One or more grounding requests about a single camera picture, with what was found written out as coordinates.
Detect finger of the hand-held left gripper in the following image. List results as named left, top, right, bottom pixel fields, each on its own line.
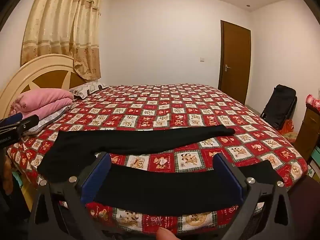
left=7, top=114, right=40, bottom=137

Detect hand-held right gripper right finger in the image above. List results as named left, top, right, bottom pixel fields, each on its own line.
left=213, top=152, right=295, bottom=240

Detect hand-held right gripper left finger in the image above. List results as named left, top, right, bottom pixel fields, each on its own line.
left=27, top=151, right=112, bottom=240

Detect black pants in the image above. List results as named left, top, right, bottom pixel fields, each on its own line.
left=37, top=126, right=283, bottom=217

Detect person's right hand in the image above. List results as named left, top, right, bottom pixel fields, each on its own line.
left=155, top=227, right=178, bottom=240

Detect grey patterned pillow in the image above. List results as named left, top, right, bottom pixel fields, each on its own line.
left=24, top=105, right=73, bottom=136
left=69, top=82, right=108, bottom=99

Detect pink folded quilt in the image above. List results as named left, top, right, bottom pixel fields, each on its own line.
left=11, top=89, right=75, bottom=118

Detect brown plush toy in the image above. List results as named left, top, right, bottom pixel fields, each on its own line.
left=0, top=155, right=13, bottom=196

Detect cream wooden headboard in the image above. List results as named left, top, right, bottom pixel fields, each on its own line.
left=0, top=54, right=88, bottom=120

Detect orange plastic bag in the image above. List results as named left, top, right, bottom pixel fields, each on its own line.
left=279, top=120, right=294, bottom=136

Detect red patchwork bedspread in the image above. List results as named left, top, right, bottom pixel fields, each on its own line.
left=6, top=84, right=309, bottom=235

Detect cardboard box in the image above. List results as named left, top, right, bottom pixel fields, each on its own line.
left=309, top=145, right=320, bottom=180

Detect black suitcase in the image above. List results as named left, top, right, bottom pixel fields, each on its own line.
left=260, top=84, right=298, bottom=130

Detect brown wooden cabinet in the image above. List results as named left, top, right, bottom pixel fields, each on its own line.
left=295, top=104, right=320, bottom=162

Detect beige patterned curtain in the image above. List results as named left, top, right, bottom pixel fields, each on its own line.
left=20, top=0, right=104, bottom=80

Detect red plaid cloth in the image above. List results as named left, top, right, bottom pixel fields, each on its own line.
left=305, top=94, right=320, bottom=112

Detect brown wooden door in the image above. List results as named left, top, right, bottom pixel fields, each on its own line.
left=218, top=20, right=252, bottom=105

